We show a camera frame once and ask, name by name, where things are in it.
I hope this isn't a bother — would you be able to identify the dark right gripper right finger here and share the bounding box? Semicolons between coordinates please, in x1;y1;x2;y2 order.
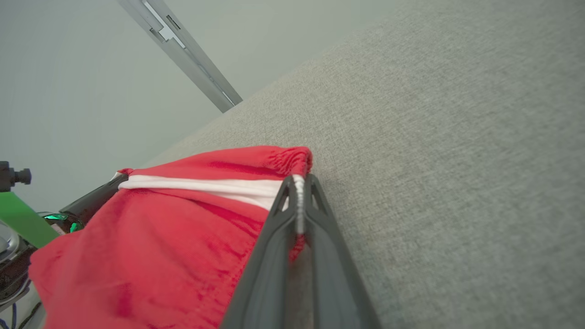
302;174;382;329

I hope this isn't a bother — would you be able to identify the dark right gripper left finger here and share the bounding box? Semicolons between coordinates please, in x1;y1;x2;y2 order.
221;176;300;329

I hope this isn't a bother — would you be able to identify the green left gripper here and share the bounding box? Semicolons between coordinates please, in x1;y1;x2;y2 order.
0;174;129;250

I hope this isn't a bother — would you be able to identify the grey metal post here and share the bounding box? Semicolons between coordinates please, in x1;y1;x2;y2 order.
118;0;244;113

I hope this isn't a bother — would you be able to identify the red shorts white trim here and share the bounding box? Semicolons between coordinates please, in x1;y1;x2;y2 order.
28;145;314;329

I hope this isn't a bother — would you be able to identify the grey fabric sofa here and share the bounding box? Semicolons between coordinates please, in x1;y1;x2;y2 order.
137;0;585;329

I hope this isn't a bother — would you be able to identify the teal left camera plug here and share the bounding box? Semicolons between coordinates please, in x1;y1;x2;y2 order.
43;212;85;234

